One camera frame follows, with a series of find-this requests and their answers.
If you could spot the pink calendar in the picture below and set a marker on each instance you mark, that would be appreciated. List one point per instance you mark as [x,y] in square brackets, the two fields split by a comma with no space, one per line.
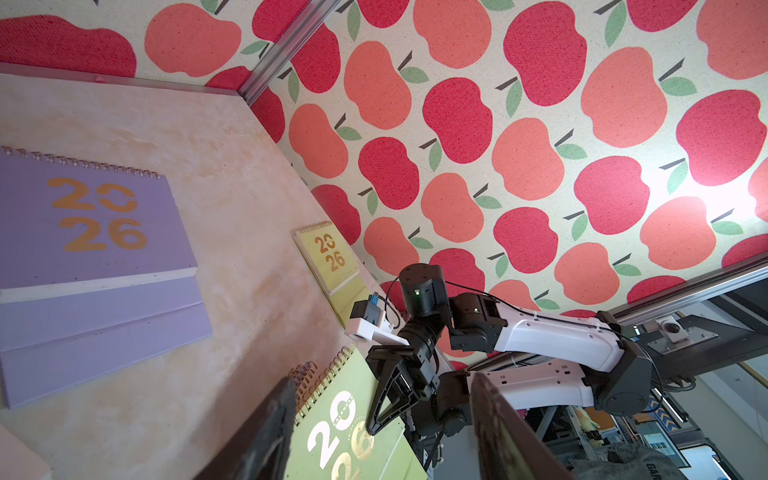
[303,376]
[18,462]

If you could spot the yellow-green calendar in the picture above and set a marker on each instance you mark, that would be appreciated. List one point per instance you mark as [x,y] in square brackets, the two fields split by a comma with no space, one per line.
[334,266]
[330,439]

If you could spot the purple calendar back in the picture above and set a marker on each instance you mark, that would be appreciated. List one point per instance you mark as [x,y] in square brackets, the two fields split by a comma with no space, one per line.
[97,272]

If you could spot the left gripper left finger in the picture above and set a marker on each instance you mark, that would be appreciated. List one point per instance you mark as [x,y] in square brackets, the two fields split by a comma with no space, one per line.
[260,449]

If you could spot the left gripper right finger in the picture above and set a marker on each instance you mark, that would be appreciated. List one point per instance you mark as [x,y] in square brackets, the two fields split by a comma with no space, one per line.
[507,447]

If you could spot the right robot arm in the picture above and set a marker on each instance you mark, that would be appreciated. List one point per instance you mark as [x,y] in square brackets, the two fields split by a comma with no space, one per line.
[586,362]

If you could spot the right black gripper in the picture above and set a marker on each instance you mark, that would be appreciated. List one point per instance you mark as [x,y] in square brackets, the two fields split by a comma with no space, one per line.
[405,374]

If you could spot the right aluminium frame post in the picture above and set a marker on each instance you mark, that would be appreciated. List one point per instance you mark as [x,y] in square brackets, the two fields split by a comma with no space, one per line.
[279,54]

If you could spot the yellow-green calendar back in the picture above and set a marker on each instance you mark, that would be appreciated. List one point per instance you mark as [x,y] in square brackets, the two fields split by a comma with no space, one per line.
[330,439]

